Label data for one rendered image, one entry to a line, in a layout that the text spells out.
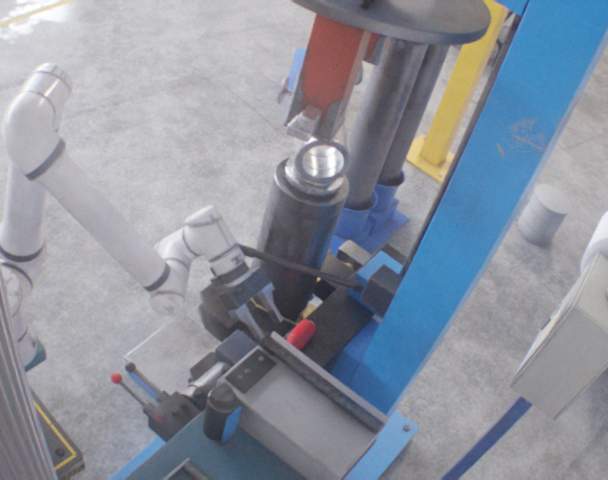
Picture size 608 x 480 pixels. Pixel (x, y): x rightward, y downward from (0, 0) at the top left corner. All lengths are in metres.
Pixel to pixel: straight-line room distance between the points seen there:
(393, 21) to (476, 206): 0.47
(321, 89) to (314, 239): 0.59
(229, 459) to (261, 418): 0.16
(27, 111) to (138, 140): 2.92
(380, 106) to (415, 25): 1.86
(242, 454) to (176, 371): 1.24
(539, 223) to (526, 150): 3.10
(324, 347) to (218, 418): 0.48
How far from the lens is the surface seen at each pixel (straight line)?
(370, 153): 3.28
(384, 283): 1.74
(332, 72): 1.36
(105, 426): 2.93
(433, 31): 1.30
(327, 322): 2.01
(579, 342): 1.78
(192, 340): 3.02
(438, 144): 4.61
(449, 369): 3.50
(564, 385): 1.90
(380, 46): 1.73
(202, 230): 1.62
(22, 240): 1.79
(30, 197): 1.66
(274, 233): 1.88
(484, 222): 1.47
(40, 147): 1.37
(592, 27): 1.23
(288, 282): 1.98
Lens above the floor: 2.62
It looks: 45 degrees down
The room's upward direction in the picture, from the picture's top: 18 degrees clockwise
